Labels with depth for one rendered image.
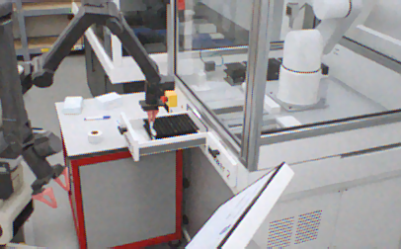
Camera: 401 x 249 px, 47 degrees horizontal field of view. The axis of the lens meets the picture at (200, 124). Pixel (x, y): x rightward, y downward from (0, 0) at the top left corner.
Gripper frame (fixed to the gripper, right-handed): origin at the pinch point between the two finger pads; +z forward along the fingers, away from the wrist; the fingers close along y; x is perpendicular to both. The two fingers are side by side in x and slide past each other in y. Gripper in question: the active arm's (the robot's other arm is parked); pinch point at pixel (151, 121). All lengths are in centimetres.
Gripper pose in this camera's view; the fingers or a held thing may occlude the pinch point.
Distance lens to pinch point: 211.3
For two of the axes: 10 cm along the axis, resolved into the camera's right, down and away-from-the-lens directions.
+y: -9.5, 1.0, -3.0
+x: 3.1, 4.5, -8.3
